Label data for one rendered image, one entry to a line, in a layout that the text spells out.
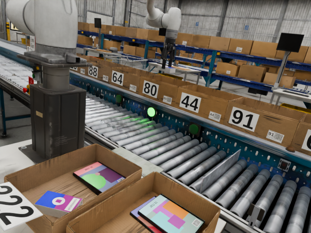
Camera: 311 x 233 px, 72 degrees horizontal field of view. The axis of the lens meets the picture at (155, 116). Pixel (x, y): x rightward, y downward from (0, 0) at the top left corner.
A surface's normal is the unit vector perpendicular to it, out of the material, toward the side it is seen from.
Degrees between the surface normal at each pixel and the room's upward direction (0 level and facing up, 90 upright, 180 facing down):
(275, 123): 90
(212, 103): 90
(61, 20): 88
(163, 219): 0
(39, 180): 88
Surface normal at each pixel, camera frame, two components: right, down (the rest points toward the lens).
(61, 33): 0.57, 0.40
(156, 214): 0.15, -0.94
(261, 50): -0.62, 0.16
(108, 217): 0.79, 0.28
